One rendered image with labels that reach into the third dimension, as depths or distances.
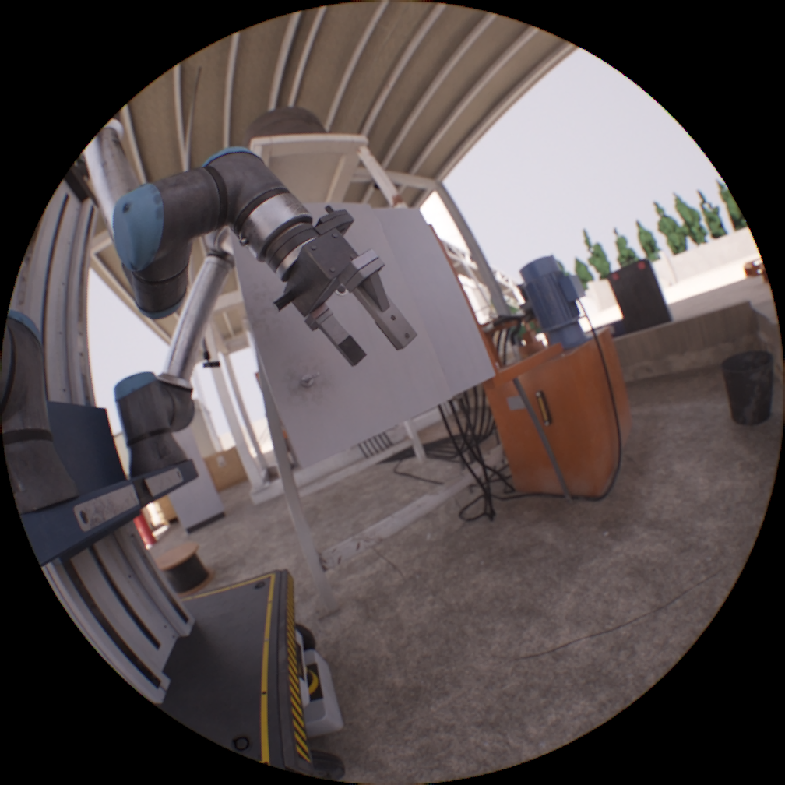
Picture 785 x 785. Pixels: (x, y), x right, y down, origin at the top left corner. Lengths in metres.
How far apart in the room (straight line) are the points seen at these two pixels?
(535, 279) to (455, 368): 0.71
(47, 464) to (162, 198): 0.35
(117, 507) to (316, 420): 0.41
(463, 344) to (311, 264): 0.57
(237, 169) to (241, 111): 4.65
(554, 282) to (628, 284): 1.72
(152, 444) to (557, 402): 1.32
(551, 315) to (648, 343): 1.60
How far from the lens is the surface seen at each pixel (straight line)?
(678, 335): 2.72
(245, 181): 0.38
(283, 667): 0.63
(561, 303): 1.31
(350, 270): 0.27
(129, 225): 0.33
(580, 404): 1.11
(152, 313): 0.47
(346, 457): 3.61
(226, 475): 6.29
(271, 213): 0.35
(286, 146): 2.07
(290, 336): 0.55
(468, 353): 0.80
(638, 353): 2.80
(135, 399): 0.82
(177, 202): 0.34
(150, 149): 5.03
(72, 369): 0.90
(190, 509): 3.66
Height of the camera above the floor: 0.73
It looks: 1 degrees down
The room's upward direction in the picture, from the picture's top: 21 degrees counter-clockwise
